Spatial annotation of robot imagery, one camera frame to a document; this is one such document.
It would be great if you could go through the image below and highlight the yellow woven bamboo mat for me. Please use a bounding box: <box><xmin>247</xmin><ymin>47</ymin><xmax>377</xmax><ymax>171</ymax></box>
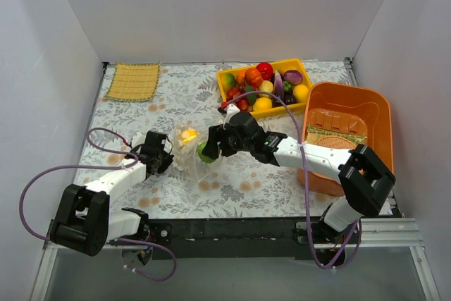
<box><xmin>105</xmin><ymin>62</ymin><xmax>161</xmax><ymax>102</ymax></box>

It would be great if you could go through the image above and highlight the fake yellow lemon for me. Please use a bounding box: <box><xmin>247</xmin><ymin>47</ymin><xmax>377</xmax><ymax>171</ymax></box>
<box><xmin>292</xmin><ymin>85</ymin><xmax>309</xmax><ymax>104</ymax></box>
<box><xmin>252</xmin><ymin>97</ymin><xmax>273</xmax><ymax>111</ymax></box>

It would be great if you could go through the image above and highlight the green woven mat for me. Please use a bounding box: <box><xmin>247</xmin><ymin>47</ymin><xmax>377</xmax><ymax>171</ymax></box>
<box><xmin>304</xmin><ymin>125</ymin><xmax>367</xmax><ymax>145</ymax></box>

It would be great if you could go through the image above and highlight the fake yellow lemon front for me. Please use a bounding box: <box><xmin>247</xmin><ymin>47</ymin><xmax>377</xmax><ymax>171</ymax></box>
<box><xmin>252</xmin><ymin>97</ymin><xmax>273</xmax><ymax>111</ymax></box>

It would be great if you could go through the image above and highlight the red cherry bunch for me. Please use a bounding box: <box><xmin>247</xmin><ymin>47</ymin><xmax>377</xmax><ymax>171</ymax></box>
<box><xmin>226</xmin><ymin>85</ymin><xmax>256</xmax><ymax>112</ymax></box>

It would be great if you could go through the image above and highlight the fake purple eggplant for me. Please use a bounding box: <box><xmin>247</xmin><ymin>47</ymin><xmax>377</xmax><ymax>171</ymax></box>
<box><xmin>273</xmin><ymin>71</ymin><xmax>285</xmax><ymax>100</ymax></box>

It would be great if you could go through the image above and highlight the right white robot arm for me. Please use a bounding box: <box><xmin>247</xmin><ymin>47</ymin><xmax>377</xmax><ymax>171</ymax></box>
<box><xmin>202</xmin><ymin>112</ymin><xmax>395</xmax><ymax>243</ymax></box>

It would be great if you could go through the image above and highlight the clear dotted zip bag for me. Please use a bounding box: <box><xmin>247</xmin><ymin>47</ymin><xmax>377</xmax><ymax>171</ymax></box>
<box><xmin>173</xmin><ymin>123</ymin><xmax>222</xmax><ymax>184</ymax></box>

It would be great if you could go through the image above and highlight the orange plastic basin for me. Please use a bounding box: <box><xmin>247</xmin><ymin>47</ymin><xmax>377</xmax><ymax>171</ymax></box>
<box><xmin>297</xmin><ymin>81</ymin><xmax>394</xmax><ymax>198</ymax></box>

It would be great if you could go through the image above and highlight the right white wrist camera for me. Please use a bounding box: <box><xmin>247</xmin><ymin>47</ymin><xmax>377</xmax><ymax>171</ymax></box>
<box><xmin>218</xmin><ymin>102</ymin><xmax>240</xmax><ymax>122</ymax></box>

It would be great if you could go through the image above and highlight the round woven basket tray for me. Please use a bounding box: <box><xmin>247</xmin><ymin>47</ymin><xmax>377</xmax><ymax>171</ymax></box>
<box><xmin>314</xmin><ymin>135</ymin><xmax>362</xmax><ymax>149</ymax></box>

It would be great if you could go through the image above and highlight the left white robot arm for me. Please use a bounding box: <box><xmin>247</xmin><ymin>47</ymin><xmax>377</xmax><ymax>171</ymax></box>
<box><xmin>49</xmin><ymin>131</ymin><xmax>173</xmax><ymax>257</ymax></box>

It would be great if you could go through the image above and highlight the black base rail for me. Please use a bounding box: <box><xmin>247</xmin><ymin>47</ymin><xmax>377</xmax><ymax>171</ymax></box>
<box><xmin>144</xmin><ymin>217</ymin><xmax>312</xmax><ymax>260</ymax></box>

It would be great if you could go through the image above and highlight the fake mangosteen lower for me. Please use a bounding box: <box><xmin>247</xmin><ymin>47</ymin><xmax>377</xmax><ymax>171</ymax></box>
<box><xmin>284</xmin><ymin>94</ymin><xmax>297</xmax><ymax>105</ymax></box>

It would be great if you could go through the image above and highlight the yellow plastic tray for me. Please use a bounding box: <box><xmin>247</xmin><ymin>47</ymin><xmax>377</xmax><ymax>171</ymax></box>
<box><xmin>217</xmin><ymin>59</ymin><xmax>312</xmax><ymax>118</ymax></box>

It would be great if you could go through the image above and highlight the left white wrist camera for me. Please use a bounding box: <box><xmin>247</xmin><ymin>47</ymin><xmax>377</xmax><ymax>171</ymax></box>
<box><xmin>130</xmin><ymin>132</ymin><xmax>145</xmax><ymax>147</ymax></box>

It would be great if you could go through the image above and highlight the fake green vegetable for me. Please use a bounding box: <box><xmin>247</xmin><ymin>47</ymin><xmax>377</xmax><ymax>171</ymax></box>
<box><xmin>196</xmin><ymin>141</ymin><xmax>220</xmax><ymax>164</ymax></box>

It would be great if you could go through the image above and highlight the fake yellow pear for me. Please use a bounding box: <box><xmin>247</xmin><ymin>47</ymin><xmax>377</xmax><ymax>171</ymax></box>
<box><xmin>259</xmin><ymin>80</ymin><xmax>273</xmax><ymax>93</ymax></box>

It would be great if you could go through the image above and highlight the fake purple onion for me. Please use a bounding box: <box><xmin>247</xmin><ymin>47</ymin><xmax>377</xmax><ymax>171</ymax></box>
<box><xmin>283</xmin><ymin>70</ymin><xmax>304</xmax><ymax>86</ymax></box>

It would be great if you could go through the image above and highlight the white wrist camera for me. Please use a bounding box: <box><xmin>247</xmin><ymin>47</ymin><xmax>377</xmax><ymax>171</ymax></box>
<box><xmin>130</xmin><ymin>132</ymin><xmax>145</xmax><ymax>147</ymax></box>
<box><xmin>218</xmin><ymin>102</ymin><xmax>240</xmax><ymax>122</ymax></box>

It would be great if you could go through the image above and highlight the fake yellow lemon right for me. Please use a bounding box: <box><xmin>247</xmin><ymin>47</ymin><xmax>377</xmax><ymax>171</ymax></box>
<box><xmin>292</xmin><ymin>85</ymin><xmax>309</xmax><ymax>104</ymax></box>

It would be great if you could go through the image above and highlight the fake green yellow mango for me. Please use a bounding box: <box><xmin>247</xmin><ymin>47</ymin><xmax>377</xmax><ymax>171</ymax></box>
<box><xmin>220</xmin><ymin>73</ymin><xmax>237</xmax><ymax>92</ymax></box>

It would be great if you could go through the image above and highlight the fake red apple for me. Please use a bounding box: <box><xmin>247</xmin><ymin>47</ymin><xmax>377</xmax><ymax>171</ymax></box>
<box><xmin>256</xmin><ymin>62</ymin><xmax>274</xmax><ymax>80</ymax></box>

